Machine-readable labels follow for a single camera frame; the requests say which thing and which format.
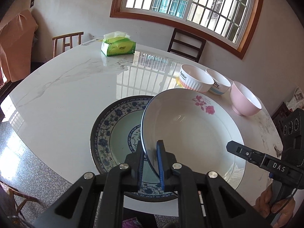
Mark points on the folded newspaper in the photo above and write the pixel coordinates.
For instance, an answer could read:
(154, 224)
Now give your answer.
(298, 98)

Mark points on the white plate with pink roses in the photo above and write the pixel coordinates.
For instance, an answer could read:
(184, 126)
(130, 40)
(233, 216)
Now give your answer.
(201, 135)

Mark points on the light wooden chair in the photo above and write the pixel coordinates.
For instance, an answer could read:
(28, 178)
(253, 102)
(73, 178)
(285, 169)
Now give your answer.
(68, 41)

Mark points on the dark carved wooden chair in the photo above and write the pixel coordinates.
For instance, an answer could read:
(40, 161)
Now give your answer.
(279, 117)

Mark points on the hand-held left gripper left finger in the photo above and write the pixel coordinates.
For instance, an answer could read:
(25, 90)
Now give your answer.
(140, 171)

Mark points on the rattan chair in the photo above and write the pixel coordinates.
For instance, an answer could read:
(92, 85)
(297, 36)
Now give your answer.
(16, 194)

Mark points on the dark wooden slatted chair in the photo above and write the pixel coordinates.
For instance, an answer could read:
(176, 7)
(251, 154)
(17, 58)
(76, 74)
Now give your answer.
(186, 45)

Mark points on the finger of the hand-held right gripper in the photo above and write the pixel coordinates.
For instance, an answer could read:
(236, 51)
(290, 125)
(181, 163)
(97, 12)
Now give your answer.
(244, 153)

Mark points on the green tissue pack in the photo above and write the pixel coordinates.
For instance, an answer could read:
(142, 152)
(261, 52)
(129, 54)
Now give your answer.
(118, 46)

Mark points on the white bowl with blue band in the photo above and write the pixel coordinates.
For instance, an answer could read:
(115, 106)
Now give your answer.
(219, 82)

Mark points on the blue floral patterned plate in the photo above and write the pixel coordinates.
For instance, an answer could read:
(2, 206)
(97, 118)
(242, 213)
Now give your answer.
(106, 133)

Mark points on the white ribbed bowl pink stripes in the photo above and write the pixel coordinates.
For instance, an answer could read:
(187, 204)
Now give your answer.
(197, 78)

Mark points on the wood-framed barred window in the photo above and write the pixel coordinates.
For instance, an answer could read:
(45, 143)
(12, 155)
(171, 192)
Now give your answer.
(190, 2)

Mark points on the yellow round warning sticker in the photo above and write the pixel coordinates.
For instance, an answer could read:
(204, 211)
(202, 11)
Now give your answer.
(178, 80)

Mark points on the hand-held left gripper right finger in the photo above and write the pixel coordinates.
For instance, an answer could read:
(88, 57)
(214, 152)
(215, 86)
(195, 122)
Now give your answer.
(161, 168)

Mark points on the person's right hand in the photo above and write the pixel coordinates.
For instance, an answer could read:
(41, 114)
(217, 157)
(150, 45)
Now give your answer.
(263, 201)

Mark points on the black wall switch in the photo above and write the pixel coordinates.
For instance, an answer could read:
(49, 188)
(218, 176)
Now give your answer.
(32, 2)

